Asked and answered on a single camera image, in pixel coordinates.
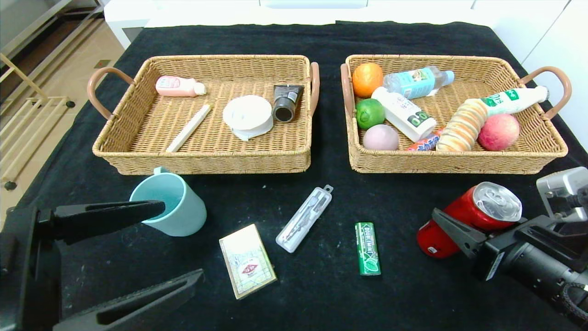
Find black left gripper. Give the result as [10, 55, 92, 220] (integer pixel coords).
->
[0, 200, 185, 331]

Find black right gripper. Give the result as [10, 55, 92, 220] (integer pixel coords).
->
[431, 207, 578, 301]

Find red soda can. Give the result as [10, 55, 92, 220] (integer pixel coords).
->
[416, 182, 523, 259]

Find teal plastic mug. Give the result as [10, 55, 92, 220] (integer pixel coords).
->
[129, 167, 207, 237]

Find green chewing gum pack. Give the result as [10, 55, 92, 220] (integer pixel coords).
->
[355, 223, 381, 276]

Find white yogurt bottle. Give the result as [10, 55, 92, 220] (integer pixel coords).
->
[371, 86, 437, 143]

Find orange wrapped sausage snack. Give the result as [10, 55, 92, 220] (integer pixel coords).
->
[407, 128, 444, 152]

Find striped bread roll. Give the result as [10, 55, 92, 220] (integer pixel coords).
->
[435, 98, 487, 153]

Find red peach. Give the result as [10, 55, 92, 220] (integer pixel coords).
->
[478, 114, 521, 152]

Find pale pink round fruit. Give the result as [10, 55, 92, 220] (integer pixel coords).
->
[362, 124, 400, 151]

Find cream playing card box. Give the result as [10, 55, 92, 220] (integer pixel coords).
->
[219, 224, 278, 300]

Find white milk bottle green label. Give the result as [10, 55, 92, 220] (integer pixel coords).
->
[480, 86, 550, 115]

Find flat white stick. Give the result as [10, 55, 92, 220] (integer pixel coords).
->
[165, 104, 212, 153]

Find green lime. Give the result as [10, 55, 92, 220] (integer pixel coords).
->
[356, 98, 386, 130]

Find black table cloth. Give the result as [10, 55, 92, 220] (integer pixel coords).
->
[0, 21, 588, 331]

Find clear plastic compass case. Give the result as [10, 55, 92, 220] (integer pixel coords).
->
[276, 185, 334, 254]

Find clear water bottle blue label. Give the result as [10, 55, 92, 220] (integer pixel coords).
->
[383, 66, 455, 100]

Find orange fruit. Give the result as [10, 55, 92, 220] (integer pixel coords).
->
[352, 63, 384, 98]

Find pink lotion bottle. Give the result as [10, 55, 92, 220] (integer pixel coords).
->
[155, 75, 206, 97]

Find white tape roll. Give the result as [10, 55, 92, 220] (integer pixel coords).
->
[222, 95, 274, 141]

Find beige wooden rolling rack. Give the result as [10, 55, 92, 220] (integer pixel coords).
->
[0, 52, 78, 219]

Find dark grey cosmetic tube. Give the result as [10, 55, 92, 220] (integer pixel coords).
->
[272, 84, 305, 123]

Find white table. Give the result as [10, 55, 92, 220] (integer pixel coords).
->
[103, 0, 494, 50]

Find rectangular wicker basket brown handles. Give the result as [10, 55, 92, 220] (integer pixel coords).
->
[340, 54, 573, 175]
[87, 55, 321, 176]

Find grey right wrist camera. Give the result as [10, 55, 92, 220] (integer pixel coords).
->
[536, 166, 588, 222]

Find grey metal shelf frame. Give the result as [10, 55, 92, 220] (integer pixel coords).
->
[0, 0, 106, 69]

